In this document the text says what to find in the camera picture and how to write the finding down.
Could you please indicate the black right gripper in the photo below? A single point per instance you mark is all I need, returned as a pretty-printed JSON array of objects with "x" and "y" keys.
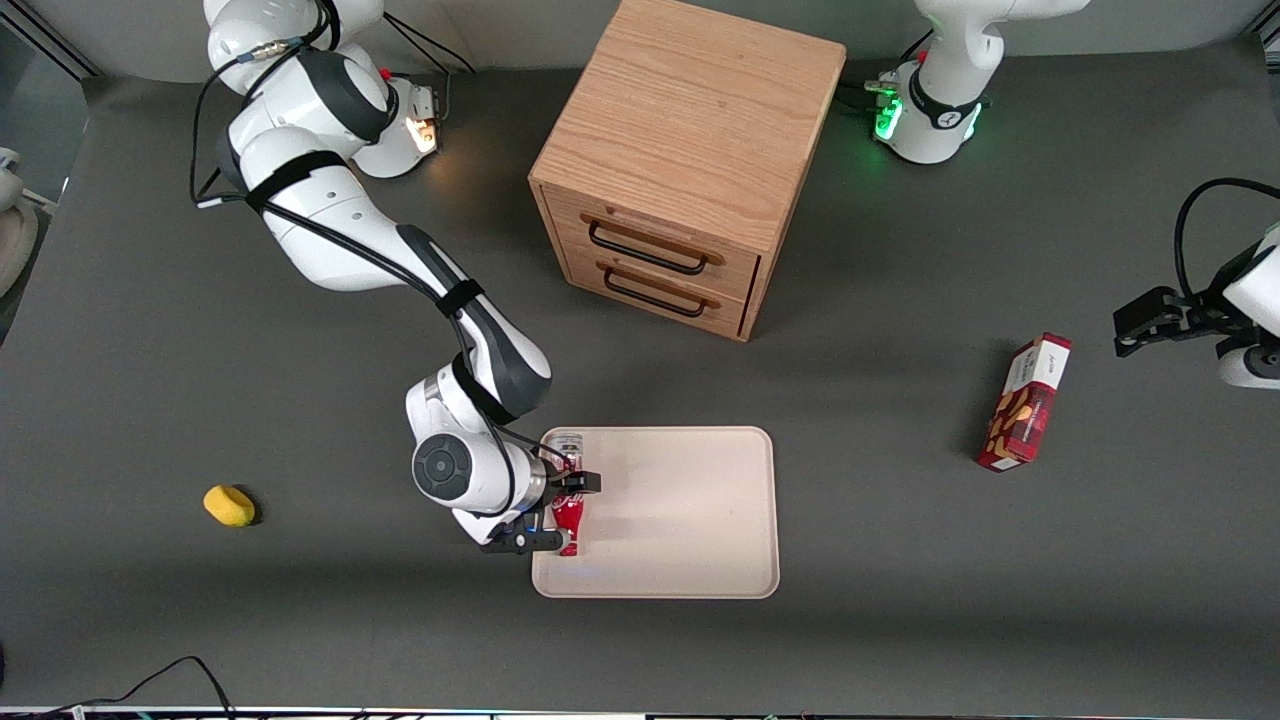
[{"x": 553, "y": 488}]

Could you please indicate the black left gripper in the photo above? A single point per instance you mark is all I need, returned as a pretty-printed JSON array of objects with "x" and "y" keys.
[{"x": 1203, "y": 306}]

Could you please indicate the red coke bottle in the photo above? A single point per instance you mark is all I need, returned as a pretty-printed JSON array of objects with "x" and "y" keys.
[{"x": 571, "y": 522}]

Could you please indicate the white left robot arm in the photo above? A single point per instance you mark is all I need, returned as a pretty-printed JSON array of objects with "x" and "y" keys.
[{"x": 950, "y": 70}]

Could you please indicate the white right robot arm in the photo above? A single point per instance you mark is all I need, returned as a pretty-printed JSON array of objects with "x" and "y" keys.
[{"x": 330, "y": 230}]

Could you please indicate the beige plastic tray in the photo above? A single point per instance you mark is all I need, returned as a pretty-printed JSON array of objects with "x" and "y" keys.
[{"x": 680, "y": 520}]

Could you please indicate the red snack box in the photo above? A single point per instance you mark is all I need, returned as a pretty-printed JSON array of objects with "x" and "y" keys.
[{"x": 1025, "y": 405}]

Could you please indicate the yellow sponge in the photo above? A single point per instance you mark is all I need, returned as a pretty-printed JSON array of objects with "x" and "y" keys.
[{"x": 228, "y": 506}]

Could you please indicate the wooden drawer cabinet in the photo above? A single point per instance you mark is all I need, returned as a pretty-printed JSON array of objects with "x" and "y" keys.
[{"x": 690, "y": 110}]

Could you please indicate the beige round object off table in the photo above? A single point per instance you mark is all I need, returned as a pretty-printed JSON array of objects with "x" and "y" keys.
[{"x": 14, "y": 235}]

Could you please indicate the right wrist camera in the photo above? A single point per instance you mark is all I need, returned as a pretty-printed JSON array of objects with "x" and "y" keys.
[{"x": 525, "y": 542}]

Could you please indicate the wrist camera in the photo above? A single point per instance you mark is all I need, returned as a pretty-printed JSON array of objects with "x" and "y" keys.
[
  {"x": 525, "y": 542},
  {"x": 1250, "y": 365}
]

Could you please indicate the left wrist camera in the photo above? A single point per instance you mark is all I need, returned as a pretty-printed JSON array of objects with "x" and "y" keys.
[{"x": 1250, "y": 365}]

